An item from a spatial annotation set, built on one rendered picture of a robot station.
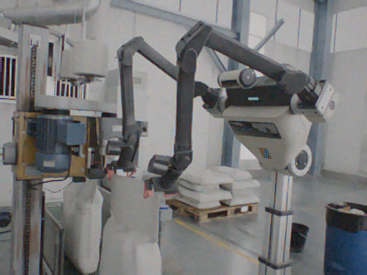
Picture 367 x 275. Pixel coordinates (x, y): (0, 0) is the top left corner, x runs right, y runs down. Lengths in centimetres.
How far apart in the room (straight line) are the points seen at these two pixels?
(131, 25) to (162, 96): 147
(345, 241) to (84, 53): 262
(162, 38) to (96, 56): 525
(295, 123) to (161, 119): 536
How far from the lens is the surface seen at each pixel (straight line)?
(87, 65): 152
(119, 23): 636
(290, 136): 137
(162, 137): 663
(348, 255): 328
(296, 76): 114
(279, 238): 165
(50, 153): 149
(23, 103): 170
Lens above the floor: 134
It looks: 3 degrees down
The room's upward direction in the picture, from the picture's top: 4 degrees clockwise
